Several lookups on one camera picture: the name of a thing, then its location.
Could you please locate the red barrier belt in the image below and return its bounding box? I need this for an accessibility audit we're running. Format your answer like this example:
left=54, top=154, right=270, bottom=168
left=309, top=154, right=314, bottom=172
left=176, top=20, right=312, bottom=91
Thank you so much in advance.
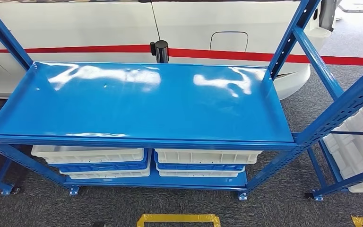
left=0, top=44, right=363, bottom=66

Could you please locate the white car body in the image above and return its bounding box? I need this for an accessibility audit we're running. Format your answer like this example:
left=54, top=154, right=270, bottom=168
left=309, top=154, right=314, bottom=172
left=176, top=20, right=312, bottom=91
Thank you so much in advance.
left=0, top=0, right=337, bottom=101

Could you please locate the black stanchion post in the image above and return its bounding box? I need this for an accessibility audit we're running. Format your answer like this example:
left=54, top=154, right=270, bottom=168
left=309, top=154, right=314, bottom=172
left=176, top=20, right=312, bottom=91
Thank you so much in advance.
left=150, top=40, right=169, bottom=64

